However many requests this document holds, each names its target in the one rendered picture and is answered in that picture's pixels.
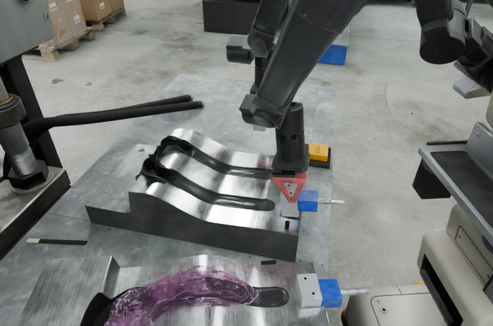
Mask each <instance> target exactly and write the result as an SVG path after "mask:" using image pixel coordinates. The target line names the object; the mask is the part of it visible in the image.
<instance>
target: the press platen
mask: <svg viewBox="0 0 493 326"><path fill-rule="evenodd" d="M8 96H9V98H8V99H7V100H6V101H5V102H2V103H0V129H3V128H8V127H10V126H14V125H15V124H17V123H19V122H21V121H22V120H23V118H24V117H25V116H26V110H25V108H24V106H23V103H22V100H21V98H20V97H19V96H17V95H14V94H12V93H8Z"/></svg>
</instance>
